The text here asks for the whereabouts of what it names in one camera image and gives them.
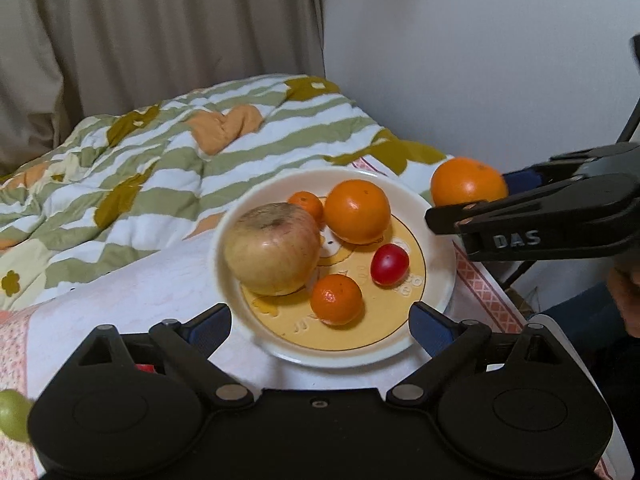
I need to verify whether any green striped floral quilt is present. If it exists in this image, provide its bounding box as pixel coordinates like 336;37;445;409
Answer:
1;75;442;313

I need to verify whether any small mandarin in plate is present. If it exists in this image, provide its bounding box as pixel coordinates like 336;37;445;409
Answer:
288;191;324;229

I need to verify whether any cream plate with duck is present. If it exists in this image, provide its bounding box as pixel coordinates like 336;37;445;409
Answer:
209;167;457;368

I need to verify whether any beige curtain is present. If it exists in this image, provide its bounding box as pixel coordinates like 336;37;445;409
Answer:
1;0;324;174

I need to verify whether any small green apple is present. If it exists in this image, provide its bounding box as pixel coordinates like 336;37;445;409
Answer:
0;389;32;443

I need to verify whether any large yellowish apple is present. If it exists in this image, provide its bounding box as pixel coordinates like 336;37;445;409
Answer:
222;203;321;297

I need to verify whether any large orange in plate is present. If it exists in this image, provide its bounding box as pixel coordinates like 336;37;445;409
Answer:
323;179;390;245

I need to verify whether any person's right hand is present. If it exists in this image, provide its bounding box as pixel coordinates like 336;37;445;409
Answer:
608;266;640;338

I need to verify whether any red cherry tomato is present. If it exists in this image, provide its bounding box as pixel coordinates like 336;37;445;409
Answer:
370;244;410;287
136;364;156;374

